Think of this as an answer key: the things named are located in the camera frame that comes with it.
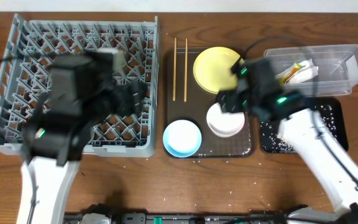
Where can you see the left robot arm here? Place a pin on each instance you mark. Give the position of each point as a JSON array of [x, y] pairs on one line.
[[83, 93]]

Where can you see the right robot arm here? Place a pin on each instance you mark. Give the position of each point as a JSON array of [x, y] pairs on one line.
[[260, 94]]

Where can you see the yellow plate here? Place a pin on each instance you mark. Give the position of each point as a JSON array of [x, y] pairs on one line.
[[212, 69]]

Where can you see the pink white bowl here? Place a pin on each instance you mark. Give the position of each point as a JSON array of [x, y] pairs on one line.
[[222, 124]]

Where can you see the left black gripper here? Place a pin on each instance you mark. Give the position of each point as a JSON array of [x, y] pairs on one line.
[[132, 98]]

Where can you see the black waste tray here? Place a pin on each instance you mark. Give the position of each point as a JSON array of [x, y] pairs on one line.
[[315, 101]]

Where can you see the crumpled white tissue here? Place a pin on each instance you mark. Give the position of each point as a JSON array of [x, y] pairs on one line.
[[308, 72]]

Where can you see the left wooden chopstick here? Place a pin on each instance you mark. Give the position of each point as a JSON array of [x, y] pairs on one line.
[[174, 69]]

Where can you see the black rail bar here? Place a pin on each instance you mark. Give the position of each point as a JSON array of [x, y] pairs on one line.
[[102, 213]]

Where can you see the dark brown serving tray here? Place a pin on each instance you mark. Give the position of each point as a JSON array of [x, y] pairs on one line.
[[198, 102]]

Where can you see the grey dishwasher rack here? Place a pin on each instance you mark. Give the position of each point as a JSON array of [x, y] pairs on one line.
[[25, 76]]

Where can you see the clear plastic bin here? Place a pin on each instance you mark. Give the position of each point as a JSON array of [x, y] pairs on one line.
[[337, 67]]

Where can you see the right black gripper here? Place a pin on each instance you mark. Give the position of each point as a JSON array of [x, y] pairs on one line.
[[229, 101]]

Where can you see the green orange snack wrapper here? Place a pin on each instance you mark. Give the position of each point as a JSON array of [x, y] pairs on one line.
[[285, 76]]

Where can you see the light blue bowl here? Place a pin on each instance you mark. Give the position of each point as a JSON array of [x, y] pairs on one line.
[[182, 138]]

